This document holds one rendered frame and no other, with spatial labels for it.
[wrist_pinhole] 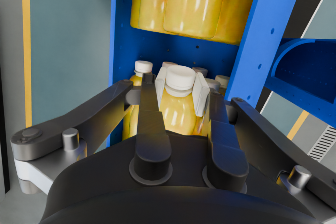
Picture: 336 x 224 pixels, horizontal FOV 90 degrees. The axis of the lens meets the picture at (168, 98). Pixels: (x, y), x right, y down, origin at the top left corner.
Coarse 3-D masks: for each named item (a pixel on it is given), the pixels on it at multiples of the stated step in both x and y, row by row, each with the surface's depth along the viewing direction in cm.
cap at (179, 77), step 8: (168, 72) 21; (176, 72) 21; (184, 72) 22; (192, 72) 22; (168, 80) 21; (176, 80) 20; (184, 80) 20; (192, 80) 21; (176, 88) 21; (184, 88) 21
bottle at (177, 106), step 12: (168, 96) 22; (180, 96) 22; (192, 96) 23; (168, 108) 22; (180, 108) 22; (192, 108) 23; (168, 120) 22; (180, 120) 22; (192, 120) 23; (180, 132) 23; (192, 132) 25
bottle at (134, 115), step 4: (136, 108) 33; (132, 112) 33; (136, 112) 32; (132, 116) 33; (136, 116) 32; (132, 120) 33; (136, 120) 32; (132, 124) 33; (136, 124) 32; (132, 128) 33; (136, 128) 32; (132, 132) 33; (136, 132) 33; (128, 136) 36
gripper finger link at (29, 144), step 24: (96, 96) 11; (120, 96) 12; (48, 120) 7; (72, 120) 8; (96, 120) 9; (120, 120) 13; (24, 144) 6; (48, 144) 6; (96, 144) 9; (24, 192) 7
